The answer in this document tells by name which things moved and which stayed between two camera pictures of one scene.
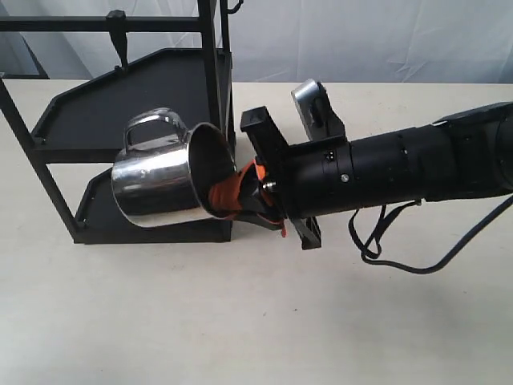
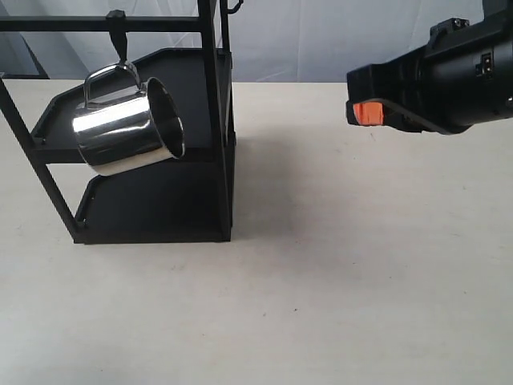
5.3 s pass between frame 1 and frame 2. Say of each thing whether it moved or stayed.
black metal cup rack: stayed
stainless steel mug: moved
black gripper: moved
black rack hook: stayed
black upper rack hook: stayed
